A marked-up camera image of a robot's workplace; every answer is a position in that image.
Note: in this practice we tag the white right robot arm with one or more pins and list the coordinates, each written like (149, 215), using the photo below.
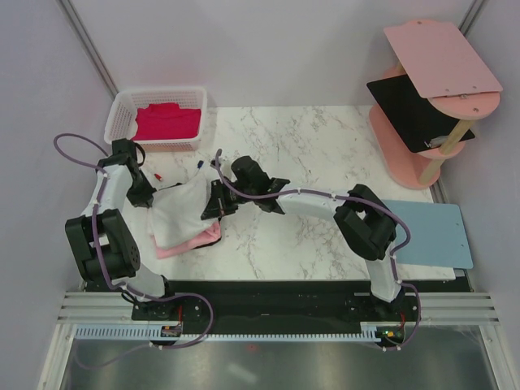
(367, 225)

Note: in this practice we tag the white plastic basket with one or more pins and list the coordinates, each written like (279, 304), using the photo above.
(121, 122)

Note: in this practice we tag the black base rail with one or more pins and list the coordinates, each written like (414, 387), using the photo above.
(280, 306)

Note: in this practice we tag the pink wooden shelf stand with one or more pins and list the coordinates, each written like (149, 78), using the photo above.
(447, 71)

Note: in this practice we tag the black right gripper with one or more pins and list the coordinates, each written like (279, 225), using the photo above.
(218, 205)

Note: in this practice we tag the pink t shirt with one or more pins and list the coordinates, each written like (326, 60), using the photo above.
(209, 237)

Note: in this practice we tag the black square sheet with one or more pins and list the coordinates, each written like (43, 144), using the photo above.
(419, 125)

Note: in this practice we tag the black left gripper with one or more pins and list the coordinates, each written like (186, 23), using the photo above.
(141, 199)

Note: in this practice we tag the light blue mat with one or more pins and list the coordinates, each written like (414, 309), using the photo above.
(438, 235)

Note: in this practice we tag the white slotted cable duct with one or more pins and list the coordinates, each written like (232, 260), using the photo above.
(156, 333)

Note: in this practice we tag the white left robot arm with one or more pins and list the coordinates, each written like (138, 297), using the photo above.
(101, 242)

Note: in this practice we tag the red t shirt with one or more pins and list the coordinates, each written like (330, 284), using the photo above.
(166, 121)

